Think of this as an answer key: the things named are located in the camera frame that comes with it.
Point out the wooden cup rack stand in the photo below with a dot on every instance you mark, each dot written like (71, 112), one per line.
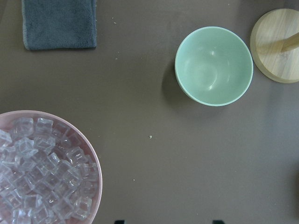
(274, 45)

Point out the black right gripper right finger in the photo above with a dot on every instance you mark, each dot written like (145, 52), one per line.
(217, 222)

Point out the grey folded cloth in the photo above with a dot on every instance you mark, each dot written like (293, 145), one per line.
(59, 24)

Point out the pink bowl of ice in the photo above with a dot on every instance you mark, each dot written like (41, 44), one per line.
(49, 171)

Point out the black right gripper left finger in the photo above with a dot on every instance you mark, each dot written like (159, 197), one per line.
(120, 222)

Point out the mint green bowl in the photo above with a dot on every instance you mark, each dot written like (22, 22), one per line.
(213, 66)

